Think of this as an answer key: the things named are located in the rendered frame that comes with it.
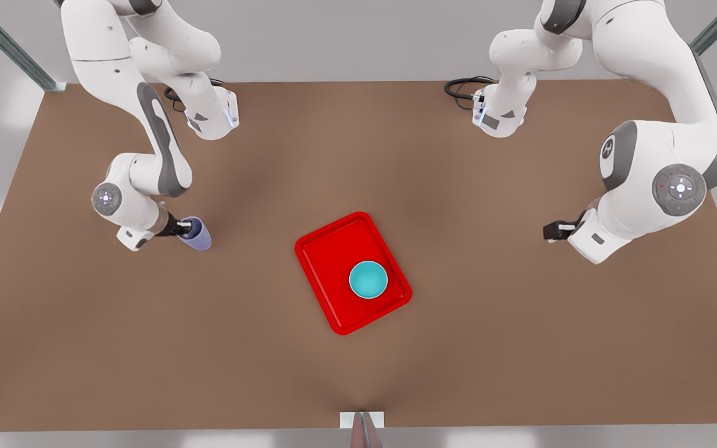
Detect black cable loop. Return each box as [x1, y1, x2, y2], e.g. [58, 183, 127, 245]
[164, 77, 226, 114]
[444, 76, 497, 112]

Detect teal bowl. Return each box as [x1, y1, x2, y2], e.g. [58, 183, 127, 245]
[349, 260, 389, 300]

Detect lavender purple cup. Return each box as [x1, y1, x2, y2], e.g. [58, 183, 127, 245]
[180, 216, 213, 252]

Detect red rectangular tray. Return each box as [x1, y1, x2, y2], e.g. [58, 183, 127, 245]
[294, 212, 413, 336]

